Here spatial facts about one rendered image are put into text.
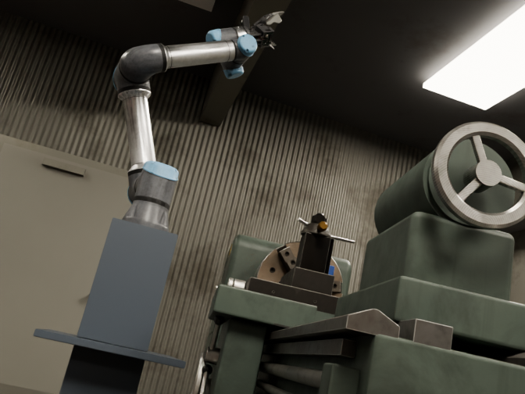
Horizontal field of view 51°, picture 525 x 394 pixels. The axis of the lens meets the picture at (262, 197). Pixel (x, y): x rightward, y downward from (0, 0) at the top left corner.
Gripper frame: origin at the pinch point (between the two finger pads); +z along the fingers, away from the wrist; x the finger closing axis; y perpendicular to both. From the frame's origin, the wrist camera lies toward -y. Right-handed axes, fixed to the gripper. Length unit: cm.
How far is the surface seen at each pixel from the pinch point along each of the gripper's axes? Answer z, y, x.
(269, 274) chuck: -48, 79, -47
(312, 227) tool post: -65, 101, 7
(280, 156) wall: 165, -133, -229
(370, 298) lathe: -98, 139, 46
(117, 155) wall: 22, -191, -233
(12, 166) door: -63, -213, -236
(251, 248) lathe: -42, 62, -55
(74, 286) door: -49, -112, -290
